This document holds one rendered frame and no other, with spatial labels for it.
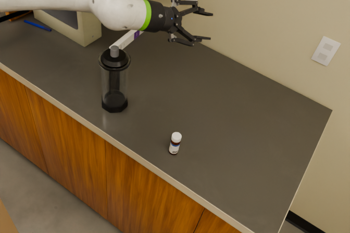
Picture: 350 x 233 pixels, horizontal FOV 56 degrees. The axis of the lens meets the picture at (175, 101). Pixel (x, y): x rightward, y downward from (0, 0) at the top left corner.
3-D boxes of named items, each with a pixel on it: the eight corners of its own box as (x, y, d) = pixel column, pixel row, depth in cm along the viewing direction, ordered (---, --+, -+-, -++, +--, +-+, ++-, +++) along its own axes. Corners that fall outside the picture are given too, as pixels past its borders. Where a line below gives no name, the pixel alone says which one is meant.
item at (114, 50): (113, 50, 117) (113, 35, 112) (133, 62, 114) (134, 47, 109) (95, 63, 111) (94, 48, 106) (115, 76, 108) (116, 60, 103)
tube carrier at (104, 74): (113, 87, 131) (113, 43, 116) (134, 100, 128) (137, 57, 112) (94, 102, 125) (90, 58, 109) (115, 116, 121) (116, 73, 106)
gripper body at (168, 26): (150, 4, 103) (173, 8, 110) (149, 31, 105) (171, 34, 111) (166, 2, 98) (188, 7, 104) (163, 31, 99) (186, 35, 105)
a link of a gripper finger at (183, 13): (169, 19, 107) (167, 15, 106) (192, 10, 113) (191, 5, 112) (176, 19, 104) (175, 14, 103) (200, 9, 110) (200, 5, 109)
